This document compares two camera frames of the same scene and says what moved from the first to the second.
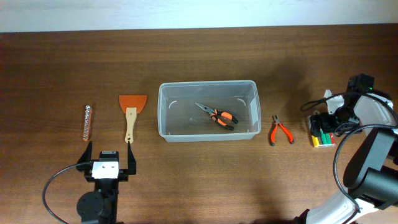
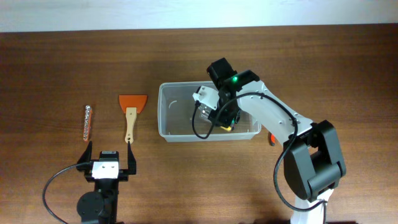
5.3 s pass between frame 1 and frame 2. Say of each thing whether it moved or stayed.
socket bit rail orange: stayed
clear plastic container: stayed
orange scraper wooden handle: stayed
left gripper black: stayed
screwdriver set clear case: moved
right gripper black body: moved
